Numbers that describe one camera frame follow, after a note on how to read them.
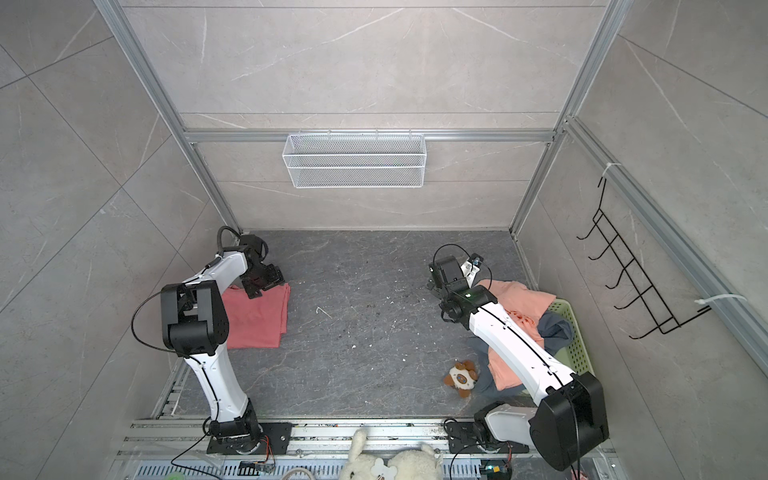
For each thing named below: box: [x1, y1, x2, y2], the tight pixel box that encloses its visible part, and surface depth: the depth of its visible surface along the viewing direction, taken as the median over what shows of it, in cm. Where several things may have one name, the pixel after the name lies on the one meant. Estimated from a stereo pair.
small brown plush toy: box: [444, 359, 478, 399], surface depth 83 cm
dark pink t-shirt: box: [222, 282, 291, 349], surface depth 95 cm
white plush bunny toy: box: [339, 428, 443, 480], surface depth 65 cm
